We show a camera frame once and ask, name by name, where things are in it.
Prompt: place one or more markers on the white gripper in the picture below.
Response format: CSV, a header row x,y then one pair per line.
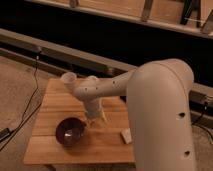
x,y
93,109

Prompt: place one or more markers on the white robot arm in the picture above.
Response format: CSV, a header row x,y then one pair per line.
x,y
157,99

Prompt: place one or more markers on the white sponge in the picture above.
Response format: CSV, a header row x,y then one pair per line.
x,y
126,135

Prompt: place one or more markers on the dark purple bowl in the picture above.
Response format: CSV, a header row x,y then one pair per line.
x,y
69,131

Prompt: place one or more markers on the black device at left edge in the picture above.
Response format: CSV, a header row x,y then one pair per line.
x,y
4,134

